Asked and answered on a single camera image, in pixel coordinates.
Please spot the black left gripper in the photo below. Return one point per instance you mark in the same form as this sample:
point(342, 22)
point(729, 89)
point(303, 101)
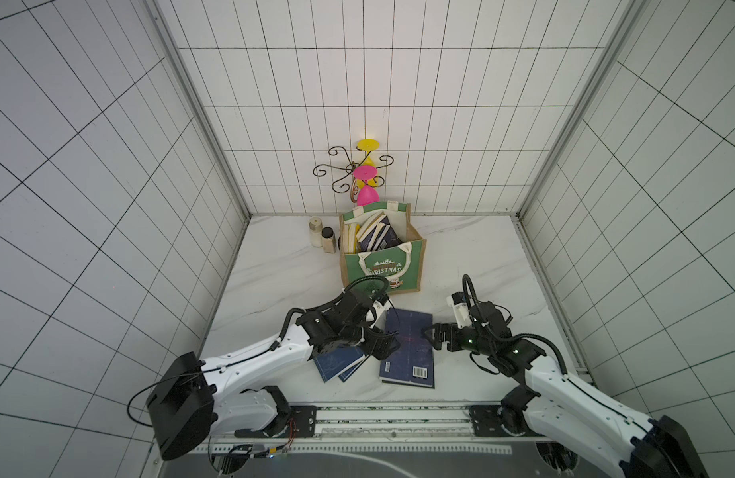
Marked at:
point(381, 352)

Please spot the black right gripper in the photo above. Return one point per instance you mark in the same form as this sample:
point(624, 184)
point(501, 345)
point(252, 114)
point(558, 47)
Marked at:
point(451, 336)

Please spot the blue book with label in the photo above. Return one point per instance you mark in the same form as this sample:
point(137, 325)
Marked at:
point(332, 364)

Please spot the burlap Christmas canvas bag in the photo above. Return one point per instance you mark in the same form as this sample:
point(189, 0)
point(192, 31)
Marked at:
point(401, 265)

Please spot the dark blue portrait book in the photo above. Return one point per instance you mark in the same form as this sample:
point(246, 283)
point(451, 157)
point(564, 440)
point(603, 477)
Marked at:
point(368, 244)

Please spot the blue book with text grid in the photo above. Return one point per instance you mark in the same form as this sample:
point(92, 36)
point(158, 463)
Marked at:
point(387, 238)

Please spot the dark bottom book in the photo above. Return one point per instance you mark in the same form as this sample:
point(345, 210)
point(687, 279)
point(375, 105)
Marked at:
point(369, 225)

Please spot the yellow book with barcode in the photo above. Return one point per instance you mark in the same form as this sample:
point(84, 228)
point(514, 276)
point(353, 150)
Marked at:
point(355, 238)

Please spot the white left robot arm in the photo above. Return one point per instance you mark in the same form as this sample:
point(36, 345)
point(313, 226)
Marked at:
point(197, 399)

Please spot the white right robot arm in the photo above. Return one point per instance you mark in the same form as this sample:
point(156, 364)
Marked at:
point(551, 401)

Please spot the dark blue barcode book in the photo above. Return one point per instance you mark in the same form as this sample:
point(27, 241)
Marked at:
point(412, 364)

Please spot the black-lidded spice jar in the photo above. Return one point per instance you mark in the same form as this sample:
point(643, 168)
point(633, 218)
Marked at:
point(328, 240)

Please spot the white powder spice jar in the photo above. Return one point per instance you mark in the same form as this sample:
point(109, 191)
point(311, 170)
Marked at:
point(315, 232)

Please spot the pink plastic goblet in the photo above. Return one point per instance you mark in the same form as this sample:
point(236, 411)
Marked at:
point(367, 194)

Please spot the dark metal cup stand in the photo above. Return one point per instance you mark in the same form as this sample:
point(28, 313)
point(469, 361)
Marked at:
point(343, 181)

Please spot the yellow plastic goblet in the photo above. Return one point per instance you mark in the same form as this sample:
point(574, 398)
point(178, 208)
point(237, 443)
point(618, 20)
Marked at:
point(367, 146)

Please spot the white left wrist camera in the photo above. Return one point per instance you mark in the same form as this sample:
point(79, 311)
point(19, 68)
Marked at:
point(377, 310)

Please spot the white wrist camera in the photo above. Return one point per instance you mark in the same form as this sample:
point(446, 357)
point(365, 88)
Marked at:
point(459, 306)
point(377, 310)

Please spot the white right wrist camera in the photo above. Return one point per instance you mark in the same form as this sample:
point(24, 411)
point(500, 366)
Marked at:
point(459, 306)

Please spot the metal base rail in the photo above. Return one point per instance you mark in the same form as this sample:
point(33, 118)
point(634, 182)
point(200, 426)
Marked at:
point(356, 428)

